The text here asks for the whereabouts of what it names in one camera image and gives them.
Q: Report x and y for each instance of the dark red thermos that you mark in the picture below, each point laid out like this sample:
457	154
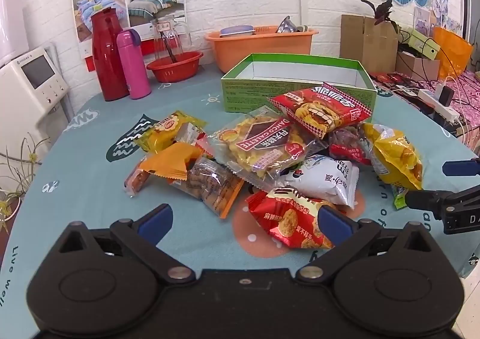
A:
110	74

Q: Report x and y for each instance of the white snack bag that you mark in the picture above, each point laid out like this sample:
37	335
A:
322	177

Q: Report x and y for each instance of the white power strip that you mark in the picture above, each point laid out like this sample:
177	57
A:
446	112

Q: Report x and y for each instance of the orange plastic bag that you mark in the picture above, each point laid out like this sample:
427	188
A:
454	54

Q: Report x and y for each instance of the red dates bag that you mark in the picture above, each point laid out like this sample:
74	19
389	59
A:
344	144

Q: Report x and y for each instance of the white appliance with screen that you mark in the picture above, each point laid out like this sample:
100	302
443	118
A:
31	92

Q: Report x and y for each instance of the yellow chip bag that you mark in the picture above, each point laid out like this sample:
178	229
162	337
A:
393	156

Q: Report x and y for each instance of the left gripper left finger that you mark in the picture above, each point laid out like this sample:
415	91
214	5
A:
139	240

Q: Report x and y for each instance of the green cardboard box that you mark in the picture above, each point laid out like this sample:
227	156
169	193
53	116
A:
261	76

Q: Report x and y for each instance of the red checkered snack bag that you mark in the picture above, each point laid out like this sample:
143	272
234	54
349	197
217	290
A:
321	109

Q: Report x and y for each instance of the steel bowl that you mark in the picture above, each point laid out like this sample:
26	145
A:
287	26

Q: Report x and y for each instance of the light green box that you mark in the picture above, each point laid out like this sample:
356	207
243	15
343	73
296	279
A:
428	47

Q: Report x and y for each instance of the orange wrapper snack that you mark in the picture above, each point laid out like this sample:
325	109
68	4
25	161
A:
171	163

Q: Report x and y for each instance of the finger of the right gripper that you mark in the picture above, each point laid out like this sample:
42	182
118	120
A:
461	168
436	201

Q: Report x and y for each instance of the small brown cardboard box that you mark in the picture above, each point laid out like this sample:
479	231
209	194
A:
417	69

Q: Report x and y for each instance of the dark purple plant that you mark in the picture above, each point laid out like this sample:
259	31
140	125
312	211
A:
382	13

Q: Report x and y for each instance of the red plastic basket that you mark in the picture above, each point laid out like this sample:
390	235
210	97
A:
185	67

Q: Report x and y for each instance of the Danco Galette cookie pack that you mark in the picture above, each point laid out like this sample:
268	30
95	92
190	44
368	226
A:
260	145

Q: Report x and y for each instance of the blue lidded container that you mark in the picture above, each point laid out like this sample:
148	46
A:
239	30

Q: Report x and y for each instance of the red rice cracker bag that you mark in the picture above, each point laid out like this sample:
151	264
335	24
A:
290	217

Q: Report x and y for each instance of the teal printed tablecloth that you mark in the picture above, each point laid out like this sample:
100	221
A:
77	182

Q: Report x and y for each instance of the yellow green snack pack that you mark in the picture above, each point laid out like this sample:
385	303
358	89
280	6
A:
162	134

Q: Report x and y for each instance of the clear glass pitcher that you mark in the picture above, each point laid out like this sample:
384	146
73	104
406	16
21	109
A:
172	38

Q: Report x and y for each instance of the pink thermos bottle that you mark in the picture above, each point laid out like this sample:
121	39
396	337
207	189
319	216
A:
131	57

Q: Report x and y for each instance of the pink floral cloth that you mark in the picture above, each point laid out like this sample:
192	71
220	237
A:
465	101

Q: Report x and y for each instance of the clear biscuit pack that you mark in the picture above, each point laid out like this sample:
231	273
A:
215	185

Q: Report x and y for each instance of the orange plastic basin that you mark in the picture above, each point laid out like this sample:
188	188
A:
228	51

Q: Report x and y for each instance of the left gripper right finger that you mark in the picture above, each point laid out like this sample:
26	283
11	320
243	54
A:
352	240

